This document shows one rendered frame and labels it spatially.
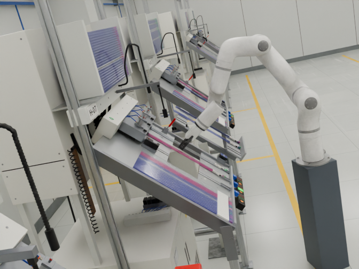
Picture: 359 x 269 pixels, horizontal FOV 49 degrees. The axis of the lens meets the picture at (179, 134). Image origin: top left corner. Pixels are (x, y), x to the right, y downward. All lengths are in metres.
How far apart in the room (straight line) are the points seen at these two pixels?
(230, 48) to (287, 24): 7.67
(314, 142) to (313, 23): 7.69
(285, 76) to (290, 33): 7.62
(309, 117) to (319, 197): 0.47
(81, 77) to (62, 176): 0.44
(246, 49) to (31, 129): 1.10
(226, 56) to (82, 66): 0.77
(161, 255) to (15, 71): 1.02
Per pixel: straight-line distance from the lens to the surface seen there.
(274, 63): 2.16
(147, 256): 1.94
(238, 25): 9.65
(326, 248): 2.56
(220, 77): 2.13
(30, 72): 1.73
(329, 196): 2.42
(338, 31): 10.01
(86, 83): 1.76
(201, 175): 2.08
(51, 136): 1.77
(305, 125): 2.26
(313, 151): 2.31
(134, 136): 2.00
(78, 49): 1.75
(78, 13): 5.16
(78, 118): 1.65
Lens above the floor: 1.64
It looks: 16 degrees down
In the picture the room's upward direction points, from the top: 13 degrees counter-clockwise
